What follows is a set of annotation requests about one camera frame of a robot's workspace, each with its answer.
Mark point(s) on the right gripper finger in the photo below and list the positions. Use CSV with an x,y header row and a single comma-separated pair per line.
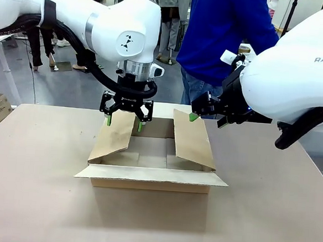
x,y
225,121
205,106

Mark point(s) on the large brown cardboard box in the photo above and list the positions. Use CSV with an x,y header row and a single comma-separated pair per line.
x,y
151,185

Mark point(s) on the dark square floor plate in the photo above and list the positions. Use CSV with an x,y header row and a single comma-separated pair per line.
x,y
62,66

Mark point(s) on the bystander in black trousers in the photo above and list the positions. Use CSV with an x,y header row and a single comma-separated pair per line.
x,y
39,48

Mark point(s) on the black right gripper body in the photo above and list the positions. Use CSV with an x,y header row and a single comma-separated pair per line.
x,y
232,103

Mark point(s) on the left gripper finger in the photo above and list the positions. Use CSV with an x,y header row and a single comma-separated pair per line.
x,y
108,106
146,114

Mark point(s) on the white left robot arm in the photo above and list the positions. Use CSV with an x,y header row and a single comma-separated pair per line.
x,y
116,18

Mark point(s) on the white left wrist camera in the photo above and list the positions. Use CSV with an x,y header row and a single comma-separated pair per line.
x,y
157,70

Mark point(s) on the black stand pole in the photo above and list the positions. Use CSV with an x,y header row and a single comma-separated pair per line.
x,y
290,13

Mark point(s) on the white office table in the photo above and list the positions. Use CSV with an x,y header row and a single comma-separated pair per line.
x,y
7,71

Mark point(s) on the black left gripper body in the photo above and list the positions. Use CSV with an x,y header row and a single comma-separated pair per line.
x,y
131,102

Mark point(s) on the bystander in grey clothes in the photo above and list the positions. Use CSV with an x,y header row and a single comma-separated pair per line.
x,y
168,30

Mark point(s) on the right wrist camera housing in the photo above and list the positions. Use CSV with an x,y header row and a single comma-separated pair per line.
x,y
227,56

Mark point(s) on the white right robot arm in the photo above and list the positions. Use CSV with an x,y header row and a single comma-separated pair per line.
x,y
292,80

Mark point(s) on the person in blue sweater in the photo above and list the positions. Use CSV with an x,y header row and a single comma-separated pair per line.
x,y
217,33

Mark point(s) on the bystander in dark trousers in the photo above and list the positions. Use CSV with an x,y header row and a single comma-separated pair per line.
x,y
82,57

